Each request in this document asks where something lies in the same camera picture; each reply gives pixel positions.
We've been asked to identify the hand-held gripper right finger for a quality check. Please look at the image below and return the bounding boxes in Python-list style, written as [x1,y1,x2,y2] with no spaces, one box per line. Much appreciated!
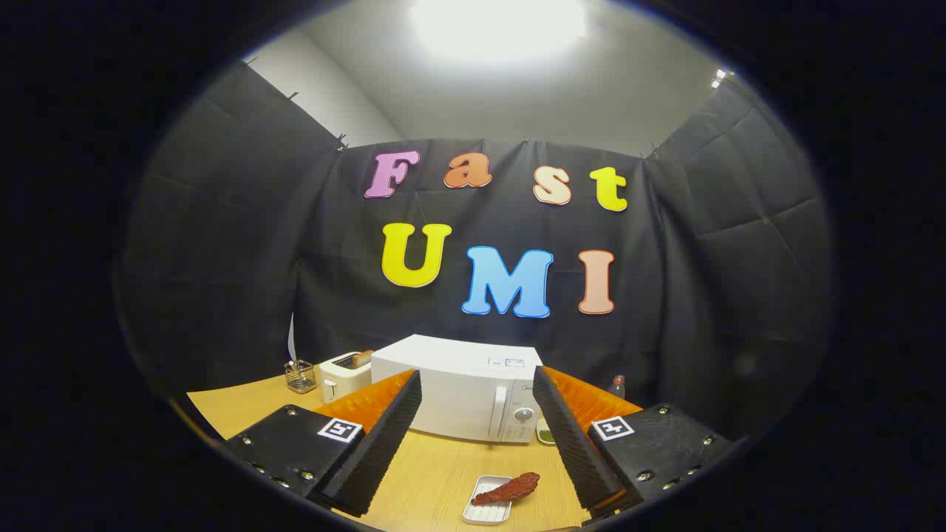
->
[532,365,740,527]

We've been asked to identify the red meat slice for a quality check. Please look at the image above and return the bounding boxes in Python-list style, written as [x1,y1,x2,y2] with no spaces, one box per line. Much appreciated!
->
[472,472,541,507]

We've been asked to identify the white bread toaster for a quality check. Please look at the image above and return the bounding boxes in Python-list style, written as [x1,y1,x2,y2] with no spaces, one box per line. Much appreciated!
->
[319,351,372,404]

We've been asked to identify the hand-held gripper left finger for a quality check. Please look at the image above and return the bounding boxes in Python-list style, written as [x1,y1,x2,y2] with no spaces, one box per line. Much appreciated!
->
[225,368,423,518]

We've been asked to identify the white toaster oven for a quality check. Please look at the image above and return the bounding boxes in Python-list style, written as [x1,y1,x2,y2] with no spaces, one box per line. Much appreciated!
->
[371,334,544,444]

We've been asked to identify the small white rectangular plate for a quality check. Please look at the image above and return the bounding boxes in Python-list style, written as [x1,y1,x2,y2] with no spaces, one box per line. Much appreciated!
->
[463,475,514,525]

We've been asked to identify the wire mesh utensil holder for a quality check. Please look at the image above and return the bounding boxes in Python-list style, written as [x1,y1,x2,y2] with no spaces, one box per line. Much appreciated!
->
[284,359,317,394]

